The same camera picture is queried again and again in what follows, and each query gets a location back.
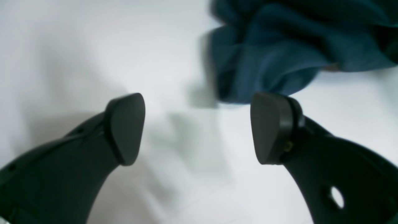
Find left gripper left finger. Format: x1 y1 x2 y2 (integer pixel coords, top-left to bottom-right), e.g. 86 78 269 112
0 93 146 224

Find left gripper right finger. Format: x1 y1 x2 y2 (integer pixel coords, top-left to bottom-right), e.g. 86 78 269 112
250 93 398 224

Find dark blue T-shirt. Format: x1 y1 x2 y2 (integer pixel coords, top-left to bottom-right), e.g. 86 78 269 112
209 0 398 104

